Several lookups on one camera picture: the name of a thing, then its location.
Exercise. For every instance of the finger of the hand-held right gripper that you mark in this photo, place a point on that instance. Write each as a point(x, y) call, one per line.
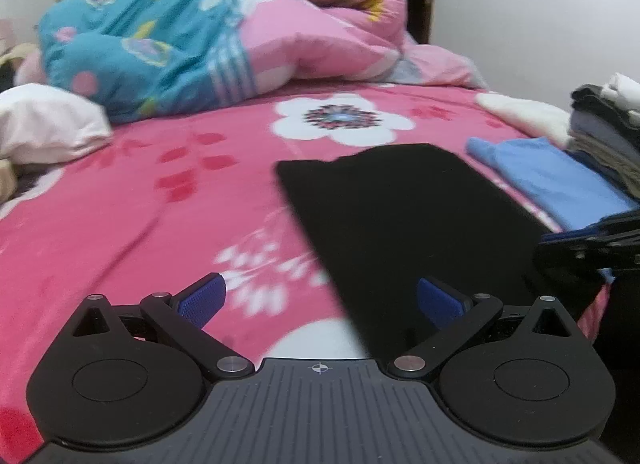
point(567, 235)
point(550, 259)

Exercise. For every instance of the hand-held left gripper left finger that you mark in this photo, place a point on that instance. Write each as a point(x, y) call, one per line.
point(202, 301)

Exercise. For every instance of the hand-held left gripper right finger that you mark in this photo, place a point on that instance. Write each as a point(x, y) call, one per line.
point(440, 301)

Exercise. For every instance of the black t-shirt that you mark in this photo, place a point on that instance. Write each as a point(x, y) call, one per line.
point(400, 224)

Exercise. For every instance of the stack of folded clothes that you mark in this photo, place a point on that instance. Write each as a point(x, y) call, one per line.
point(607, 129)

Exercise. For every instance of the folded light blue shirt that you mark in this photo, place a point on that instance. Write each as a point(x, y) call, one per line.
point(550, 179)

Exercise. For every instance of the pink floral blanket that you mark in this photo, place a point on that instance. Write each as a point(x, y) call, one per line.
point(150, 194)

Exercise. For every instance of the cream cloth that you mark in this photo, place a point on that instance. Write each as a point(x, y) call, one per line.
point(530, 116)

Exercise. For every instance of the beige garment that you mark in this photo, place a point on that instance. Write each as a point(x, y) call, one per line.
point(6, 179)

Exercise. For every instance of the white garment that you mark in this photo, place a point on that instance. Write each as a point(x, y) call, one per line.
point(45, 124)

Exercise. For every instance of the blue and pink quilt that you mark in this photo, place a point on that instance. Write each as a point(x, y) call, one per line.
point(225, 34)

